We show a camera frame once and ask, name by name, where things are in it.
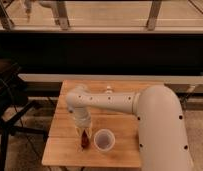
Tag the wooden table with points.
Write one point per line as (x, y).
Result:
(63, 145)

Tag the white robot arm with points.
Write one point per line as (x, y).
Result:
(162, 132)

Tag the translucent plastic cup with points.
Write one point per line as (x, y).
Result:
(104, 140)

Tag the black office chair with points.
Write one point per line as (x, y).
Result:
(12, 93)

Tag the white ribbed gripper body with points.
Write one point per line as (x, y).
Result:
(82, 117)

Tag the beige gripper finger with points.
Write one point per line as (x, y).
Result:
(90, 132)
(79, 133)

